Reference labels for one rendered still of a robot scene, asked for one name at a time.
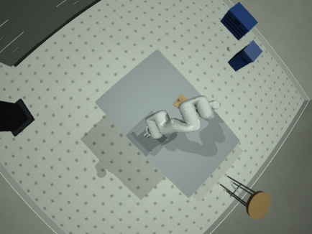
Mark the tan flat mat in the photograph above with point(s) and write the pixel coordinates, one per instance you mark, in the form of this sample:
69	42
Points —
178	102

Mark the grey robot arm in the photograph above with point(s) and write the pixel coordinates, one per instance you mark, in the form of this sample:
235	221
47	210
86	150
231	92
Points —
159	123

